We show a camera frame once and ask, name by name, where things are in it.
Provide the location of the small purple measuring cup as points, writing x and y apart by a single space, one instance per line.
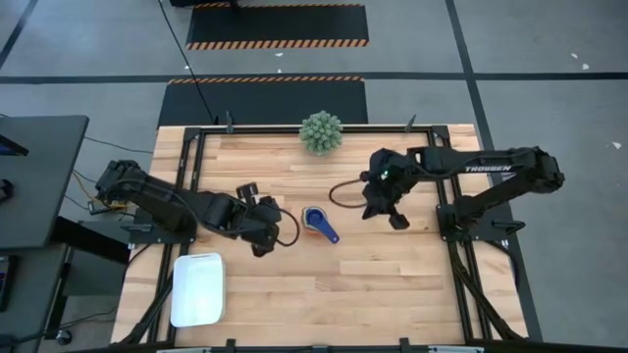
321 220

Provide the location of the white plastic basket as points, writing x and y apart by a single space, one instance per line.
198 289

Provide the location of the green succulent in white pot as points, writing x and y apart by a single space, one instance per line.
321 132

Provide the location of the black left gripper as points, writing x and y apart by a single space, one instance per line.
265 220

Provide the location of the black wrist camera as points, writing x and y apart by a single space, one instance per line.
247 192
399 221

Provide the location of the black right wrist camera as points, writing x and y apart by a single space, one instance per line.
399 221

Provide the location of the dark grey desk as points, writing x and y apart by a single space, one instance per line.
41 181

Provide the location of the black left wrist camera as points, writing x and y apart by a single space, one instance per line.
247 192

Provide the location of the orange measuring cup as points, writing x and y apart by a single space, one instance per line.
311 231

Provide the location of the black mat with hazard stripes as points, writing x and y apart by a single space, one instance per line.
260 103
277 22

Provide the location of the black equipment stand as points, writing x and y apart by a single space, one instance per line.
93 240

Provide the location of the black caster wheel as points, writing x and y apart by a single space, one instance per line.
64 337

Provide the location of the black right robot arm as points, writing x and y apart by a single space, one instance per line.
490 164

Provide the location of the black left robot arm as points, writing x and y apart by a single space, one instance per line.
167 203

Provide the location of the black tablet device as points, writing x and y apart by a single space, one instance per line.
12 146

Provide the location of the black aluminium table frame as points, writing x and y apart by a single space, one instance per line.
461 289

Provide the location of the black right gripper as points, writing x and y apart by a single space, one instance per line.
390 179

